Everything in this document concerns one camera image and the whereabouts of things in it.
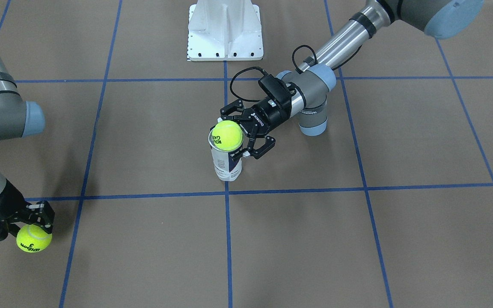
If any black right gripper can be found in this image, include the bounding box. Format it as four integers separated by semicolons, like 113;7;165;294
0;180;55;241

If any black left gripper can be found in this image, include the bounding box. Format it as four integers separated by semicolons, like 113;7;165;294
220;97;292;159

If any yellow Roland Garros tennis ball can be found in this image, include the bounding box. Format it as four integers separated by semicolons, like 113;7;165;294
210;120;244;152

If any yellow Wilson tennis ball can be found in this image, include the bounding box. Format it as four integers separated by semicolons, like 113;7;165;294
16;225;53;253

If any white tennis ball can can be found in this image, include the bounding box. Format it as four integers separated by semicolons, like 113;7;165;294
208;130;243;182

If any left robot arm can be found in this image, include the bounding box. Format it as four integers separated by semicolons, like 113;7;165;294
208;0;484;161

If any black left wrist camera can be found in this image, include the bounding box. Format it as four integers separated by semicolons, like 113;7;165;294
258;74;292;109

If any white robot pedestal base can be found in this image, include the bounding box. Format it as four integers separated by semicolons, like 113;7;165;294
187;0;264;61

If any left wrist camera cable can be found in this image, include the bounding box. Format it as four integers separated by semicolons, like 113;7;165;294
229;44;318;104

